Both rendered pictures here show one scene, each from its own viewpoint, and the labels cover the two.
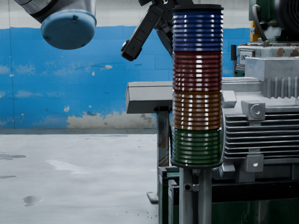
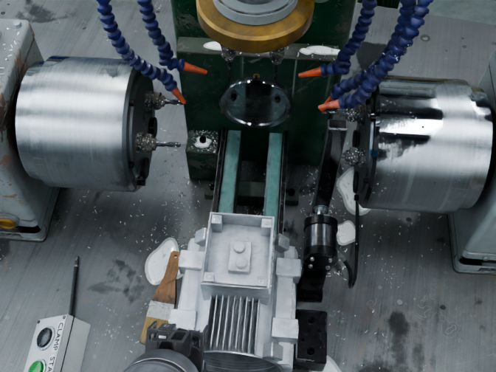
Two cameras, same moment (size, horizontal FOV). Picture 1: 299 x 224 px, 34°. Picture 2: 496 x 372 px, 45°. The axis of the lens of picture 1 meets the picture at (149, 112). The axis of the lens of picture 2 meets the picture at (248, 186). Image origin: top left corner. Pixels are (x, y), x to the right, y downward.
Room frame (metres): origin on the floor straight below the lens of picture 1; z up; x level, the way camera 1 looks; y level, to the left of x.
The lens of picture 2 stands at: (0.81, 0.12, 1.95)
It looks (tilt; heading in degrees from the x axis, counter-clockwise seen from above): 58 degrees down; 284
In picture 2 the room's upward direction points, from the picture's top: straight up
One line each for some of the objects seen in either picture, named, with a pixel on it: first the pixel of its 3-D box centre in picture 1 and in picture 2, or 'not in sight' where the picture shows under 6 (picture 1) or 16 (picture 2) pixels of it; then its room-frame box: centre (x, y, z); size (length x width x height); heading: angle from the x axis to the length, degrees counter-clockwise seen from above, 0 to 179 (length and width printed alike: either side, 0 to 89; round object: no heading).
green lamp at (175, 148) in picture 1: (196, 144); not in sight; (0.58, -0.06, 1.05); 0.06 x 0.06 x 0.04
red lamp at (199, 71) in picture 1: (197, 70); not in sight; (0.58, -0.06, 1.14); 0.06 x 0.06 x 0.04
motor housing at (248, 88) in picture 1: (262, 126); (237, 305); (0.91, -0.21, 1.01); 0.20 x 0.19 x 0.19; 99
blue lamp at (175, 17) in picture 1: (197, 32); not in sight; (0.58, -0.06, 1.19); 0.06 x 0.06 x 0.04
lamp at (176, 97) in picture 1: (196, 107); not in sight; (0.58, -0.06, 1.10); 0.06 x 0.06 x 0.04
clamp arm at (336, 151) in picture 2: not in sight; (328, 172); (0.81, -0.44, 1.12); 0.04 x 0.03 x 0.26; 99
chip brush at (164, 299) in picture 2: not in sight; (164, 297); (1.08, -0.27, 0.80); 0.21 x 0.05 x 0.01; 93
